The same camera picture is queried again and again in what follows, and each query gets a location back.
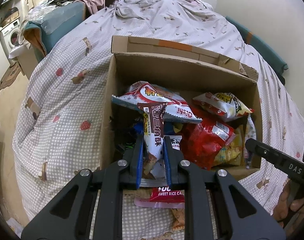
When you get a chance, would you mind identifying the brown cardboard box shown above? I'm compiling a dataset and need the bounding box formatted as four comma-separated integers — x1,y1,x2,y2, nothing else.
99,35,262,168

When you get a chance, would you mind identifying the pink snack packet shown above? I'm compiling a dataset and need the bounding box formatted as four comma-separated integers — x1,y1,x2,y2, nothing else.
134,197,185,209

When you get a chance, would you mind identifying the teal mattress edge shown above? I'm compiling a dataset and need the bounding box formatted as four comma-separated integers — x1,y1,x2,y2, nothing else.
226,16,288,85

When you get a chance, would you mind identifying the white yellow cartoon snack bag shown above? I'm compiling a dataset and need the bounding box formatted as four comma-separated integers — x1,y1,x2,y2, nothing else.
192,92,254,122

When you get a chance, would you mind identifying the person's right hand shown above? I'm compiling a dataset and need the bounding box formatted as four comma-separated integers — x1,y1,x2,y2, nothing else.
272,179,304,228

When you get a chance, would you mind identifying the white brown triangle crisp packet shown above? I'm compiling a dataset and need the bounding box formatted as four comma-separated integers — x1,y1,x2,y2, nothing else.
137,102,167,179

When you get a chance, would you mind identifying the brown peanut snack bag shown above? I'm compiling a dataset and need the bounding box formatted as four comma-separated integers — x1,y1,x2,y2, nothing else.
171,209,185,231

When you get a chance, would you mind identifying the white red rice cake packet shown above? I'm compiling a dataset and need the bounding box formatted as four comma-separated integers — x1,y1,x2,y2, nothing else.
149,186,185,203

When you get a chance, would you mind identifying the teal sofa armrest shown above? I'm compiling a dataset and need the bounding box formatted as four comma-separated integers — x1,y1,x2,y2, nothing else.
19,2,87,62

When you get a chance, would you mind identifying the patterned floor rug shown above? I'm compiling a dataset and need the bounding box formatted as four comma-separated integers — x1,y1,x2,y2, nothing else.
0,62,21,90

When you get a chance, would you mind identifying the white washing machine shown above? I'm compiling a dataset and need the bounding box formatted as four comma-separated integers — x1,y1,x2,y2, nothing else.
1,19,20,53

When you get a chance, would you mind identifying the white red Oishi snack bag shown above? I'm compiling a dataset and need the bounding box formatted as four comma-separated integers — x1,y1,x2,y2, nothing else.
111,81,202,124

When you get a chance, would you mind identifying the blue snack bag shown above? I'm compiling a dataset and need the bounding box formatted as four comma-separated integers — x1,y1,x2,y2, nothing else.
134,122,183,135

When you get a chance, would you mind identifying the checkered strawberry bed sheet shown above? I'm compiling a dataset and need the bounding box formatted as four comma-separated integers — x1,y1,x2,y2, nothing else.
13,0,304,218

